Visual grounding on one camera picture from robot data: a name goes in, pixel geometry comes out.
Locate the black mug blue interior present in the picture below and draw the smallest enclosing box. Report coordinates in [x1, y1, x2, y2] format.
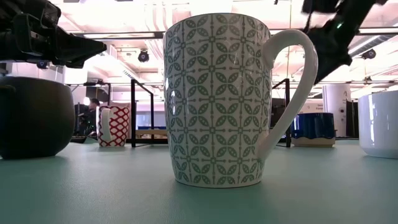
[0, 76, 76, 160]

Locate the seated person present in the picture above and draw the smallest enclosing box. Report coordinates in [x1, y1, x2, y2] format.
[73, 98, 102, 138]

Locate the white round pillar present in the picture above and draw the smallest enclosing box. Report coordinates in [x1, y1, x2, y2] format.
[322, 83, 352, 138]

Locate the green table mat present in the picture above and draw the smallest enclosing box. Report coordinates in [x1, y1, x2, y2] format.
[0, 138, 398, 224]

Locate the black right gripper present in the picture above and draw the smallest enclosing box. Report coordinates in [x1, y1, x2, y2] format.
[301, 0, 389, 85]

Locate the black metal shelf frame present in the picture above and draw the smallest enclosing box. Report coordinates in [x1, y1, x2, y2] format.
[130, 78, 292, 149]

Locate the navy blue glazed mug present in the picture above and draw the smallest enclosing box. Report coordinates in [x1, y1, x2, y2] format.
[291, 112, 336, 140]

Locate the green leaf pattern mug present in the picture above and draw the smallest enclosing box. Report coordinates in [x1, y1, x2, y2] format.
[163, 12, 320, 189]

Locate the red lattice pattern mug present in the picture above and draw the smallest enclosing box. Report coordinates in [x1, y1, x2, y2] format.
[96, 105, 131, 147]

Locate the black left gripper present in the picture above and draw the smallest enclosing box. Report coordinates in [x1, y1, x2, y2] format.
[0, 0, 108, 68]

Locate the white mug pink interior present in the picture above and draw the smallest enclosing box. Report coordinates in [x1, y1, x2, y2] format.
[357, 90, 398, 159]

